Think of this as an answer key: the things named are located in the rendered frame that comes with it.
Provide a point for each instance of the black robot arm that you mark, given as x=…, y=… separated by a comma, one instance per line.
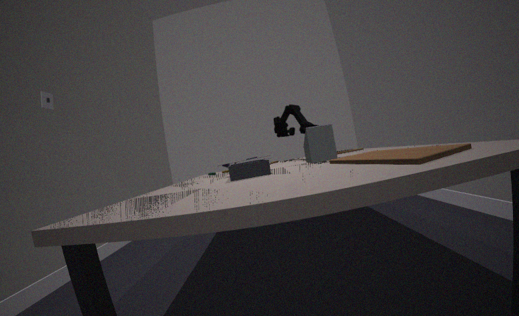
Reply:
x=280, y=123

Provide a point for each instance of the brown wooden board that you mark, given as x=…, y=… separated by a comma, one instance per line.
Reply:
x=409, y=156

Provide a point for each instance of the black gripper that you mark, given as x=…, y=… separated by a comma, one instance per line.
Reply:
x=285, y=132

